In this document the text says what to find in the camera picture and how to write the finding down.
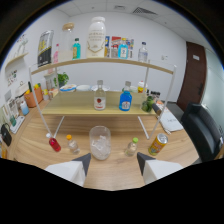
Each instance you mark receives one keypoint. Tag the green potted plant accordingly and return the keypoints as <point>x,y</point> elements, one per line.
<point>63,79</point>

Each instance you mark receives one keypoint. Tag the small teal bottle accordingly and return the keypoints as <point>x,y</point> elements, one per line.
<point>76,50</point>

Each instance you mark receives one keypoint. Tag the lime jar with cork lid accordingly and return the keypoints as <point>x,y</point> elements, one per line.
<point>148,105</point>

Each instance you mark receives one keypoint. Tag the blue-rimmed bowl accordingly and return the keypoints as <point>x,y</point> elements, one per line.
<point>68,88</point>

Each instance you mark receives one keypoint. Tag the white patterned bowl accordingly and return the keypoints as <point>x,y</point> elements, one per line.
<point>106,88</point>

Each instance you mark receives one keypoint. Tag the white figurine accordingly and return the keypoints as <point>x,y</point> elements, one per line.
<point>22,43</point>

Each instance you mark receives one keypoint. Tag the blue and white cup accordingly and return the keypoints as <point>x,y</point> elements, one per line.
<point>24,108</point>

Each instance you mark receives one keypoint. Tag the white picture frame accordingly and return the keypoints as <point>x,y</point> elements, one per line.
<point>12,108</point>

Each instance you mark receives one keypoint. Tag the yellow drink can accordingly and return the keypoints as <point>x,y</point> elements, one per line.
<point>157,145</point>

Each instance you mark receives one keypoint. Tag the black snack bag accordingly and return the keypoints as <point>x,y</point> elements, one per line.
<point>45,49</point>

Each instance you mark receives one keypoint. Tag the white kitchen scale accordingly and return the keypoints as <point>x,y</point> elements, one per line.
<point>17,124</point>

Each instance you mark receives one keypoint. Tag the small pink bottle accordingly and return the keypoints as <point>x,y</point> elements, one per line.
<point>56,56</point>

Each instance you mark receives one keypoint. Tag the small red liquid bottle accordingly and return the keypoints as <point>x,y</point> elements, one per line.
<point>54,145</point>

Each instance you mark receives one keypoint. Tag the tall glass jar cork lid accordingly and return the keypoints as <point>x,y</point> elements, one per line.
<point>66,43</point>

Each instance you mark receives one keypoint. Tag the wooden wall shelf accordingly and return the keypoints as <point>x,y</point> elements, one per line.
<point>16,59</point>

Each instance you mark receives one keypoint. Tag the clear bottle red label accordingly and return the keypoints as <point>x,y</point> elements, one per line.
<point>99,100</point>

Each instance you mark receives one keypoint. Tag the blue wall poster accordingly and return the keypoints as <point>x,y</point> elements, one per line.
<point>107,46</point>

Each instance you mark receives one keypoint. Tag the clear glass with ice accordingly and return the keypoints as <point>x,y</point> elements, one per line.
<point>100,145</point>

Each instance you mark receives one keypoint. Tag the multicolour wall poster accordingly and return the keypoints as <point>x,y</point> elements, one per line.
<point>131,44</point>

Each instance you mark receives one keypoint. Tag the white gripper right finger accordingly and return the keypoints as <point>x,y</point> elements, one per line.
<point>156,170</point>

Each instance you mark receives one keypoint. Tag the white-framed wooden shelf rack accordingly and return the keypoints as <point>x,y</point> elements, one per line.
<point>83,103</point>

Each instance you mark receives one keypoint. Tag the clear bottle green cap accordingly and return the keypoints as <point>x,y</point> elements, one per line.
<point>131,149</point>

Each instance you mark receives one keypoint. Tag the white folded towel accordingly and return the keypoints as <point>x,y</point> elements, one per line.
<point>172,122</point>

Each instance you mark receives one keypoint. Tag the black armchair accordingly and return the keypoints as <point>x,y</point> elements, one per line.
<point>203,131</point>

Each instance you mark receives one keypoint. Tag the ceiling air vent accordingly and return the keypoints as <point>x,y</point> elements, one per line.
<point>145,10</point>

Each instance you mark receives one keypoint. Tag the brown door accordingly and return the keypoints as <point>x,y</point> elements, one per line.
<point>193,76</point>

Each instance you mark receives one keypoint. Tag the large white plastic bottle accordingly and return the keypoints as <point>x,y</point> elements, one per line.
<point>96,38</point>

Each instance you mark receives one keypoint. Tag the blue liquid bottle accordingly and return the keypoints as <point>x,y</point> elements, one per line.
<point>125,100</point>

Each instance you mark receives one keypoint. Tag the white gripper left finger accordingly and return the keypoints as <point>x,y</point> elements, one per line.
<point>71,171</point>

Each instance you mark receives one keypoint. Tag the orange storage basket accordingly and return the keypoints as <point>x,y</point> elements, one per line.
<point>33,97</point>

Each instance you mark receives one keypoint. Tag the red wall poster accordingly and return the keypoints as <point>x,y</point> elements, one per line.
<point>115,43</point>

